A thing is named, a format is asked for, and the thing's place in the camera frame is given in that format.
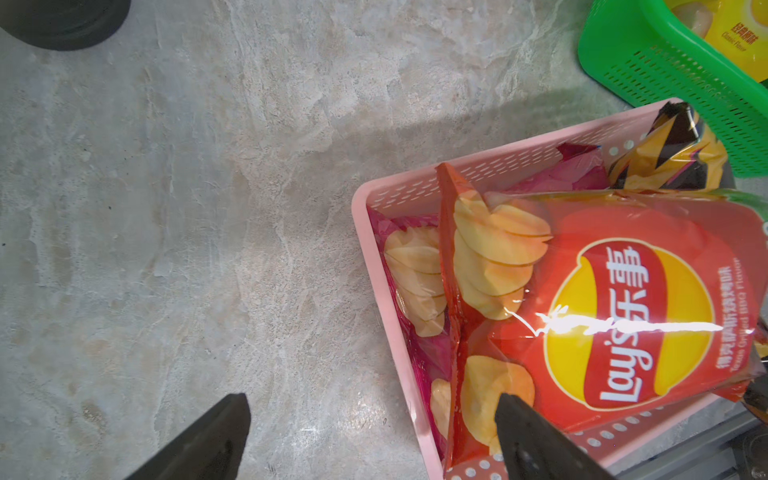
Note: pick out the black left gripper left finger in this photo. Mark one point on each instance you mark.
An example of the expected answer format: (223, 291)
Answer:
(210, 448)

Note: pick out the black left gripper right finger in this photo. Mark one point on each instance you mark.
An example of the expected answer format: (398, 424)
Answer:
(533, 449)

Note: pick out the red Lay's chip bag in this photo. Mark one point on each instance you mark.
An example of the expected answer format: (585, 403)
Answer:
(591, 306)

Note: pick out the pink Lay's chip bag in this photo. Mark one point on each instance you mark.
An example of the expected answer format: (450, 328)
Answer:
(409, 250)

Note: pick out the black yellow chip bag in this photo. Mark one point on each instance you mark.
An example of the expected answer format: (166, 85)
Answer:
(679, 152)

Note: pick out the green plastic basket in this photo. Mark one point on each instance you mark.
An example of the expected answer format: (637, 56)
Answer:
(642, 53)

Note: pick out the yellow Lay's chip bag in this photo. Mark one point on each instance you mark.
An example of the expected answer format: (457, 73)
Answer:
(735, 28)

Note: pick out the pink plastic basket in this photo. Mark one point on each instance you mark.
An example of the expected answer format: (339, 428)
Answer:
(416, 192)

